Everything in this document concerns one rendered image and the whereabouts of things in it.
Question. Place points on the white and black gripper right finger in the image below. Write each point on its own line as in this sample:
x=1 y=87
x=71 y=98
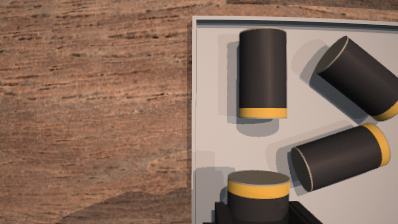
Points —
x=298 y=214

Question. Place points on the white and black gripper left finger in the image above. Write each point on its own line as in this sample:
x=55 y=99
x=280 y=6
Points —
x=222 y=214

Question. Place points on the white shallow tray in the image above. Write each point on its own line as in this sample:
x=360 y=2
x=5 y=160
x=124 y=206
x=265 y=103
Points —
x=223 y=143

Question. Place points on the black battery with yellow end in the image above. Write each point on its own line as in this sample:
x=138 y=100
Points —
x=340 y=156
x=361 y=78
x=258 y=197
x=263 y=73

